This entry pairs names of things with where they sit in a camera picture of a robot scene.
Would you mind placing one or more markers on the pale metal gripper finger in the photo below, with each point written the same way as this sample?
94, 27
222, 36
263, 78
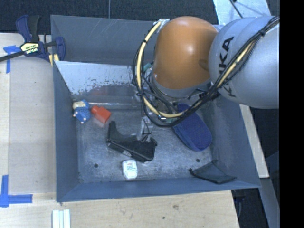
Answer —
145, 125

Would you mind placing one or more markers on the black plastic tool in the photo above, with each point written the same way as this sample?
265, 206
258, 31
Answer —
137, 148

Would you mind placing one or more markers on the red plastic block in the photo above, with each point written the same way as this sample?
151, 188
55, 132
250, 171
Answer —
101, 113

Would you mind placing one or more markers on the small white box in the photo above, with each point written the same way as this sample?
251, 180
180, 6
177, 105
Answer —
129, 169

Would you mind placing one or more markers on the grey metal bin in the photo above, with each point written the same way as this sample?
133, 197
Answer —
166, 167

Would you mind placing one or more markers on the blue and yellow toy figure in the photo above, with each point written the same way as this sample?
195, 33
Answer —
82, 113

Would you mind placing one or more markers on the dark flat pouch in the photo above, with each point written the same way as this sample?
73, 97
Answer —
213, 173

